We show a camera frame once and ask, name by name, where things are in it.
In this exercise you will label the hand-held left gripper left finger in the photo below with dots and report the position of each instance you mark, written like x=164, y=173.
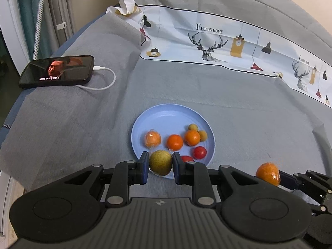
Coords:
x=143, y=170

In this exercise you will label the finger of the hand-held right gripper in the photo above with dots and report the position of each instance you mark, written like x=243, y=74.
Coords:
x=286, y=182
x=323, y=205

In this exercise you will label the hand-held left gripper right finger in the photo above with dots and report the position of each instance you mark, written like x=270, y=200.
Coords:
x=178, y=170

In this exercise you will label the red cherry tomato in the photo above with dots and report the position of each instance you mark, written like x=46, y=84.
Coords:
x=187, y=158
x=199, y=152

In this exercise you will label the green jujube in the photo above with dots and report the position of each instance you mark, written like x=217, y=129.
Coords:
x=203, y=135
x=160, y=162
x=193, y=127

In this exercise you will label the small orange mandarin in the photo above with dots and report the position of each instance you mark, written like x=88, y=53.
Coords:
x=268, y=173
x=192, y=137
x=174, y=142

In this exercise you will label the plastic-wrapped orange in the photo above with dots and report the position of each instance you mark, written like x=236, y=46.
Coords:
x=152, y=138

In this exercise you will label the blue plate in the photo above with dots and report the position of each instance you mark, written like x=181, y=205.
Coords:
x=172, y=137

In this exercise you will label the black smartphone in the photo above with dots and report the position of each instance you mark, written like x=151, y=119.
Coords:
x=57, y=71

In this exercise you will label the white printed cloth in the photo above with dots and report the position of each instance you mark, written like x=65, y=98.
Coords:
x=233, y=44

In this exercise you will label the white curtain clip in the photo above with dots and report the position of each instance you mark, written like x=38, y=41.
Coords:
x=61, y=26

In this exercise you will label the grey curtain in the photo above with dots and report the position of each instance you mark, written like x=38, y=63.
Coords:
x=59, y=7

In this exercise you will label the teal cloth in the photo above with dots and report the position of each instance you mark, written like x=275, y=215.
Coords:
x=28, y=10

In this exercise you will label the white frame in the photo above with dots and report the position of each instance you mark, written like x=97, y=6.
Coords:
x=13, y=31

